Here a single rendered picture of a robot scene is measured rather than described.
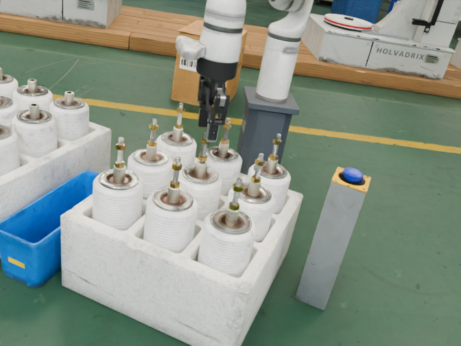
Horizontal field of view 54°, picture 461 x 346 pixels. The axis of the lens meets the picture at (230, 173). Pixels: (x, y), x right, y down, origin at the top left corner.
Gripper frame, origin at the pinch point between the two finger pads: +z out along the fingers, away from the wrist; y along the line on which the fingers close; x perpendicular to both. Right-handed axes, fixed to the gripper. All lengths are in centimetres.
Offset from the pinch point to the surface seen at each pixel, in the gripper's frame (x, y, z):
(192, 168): 1.3, 2.2, 10.4
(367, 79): -140, 152, 32
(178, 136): 2.0, 15.5, 9.6
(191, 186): 2.5, -3.7, 11.2
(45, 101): 32, 40, 12
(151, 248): 11.4, -14.4, 17.9
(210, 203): -1.7, -4.3, 15.0
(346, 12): -244, 373, 26
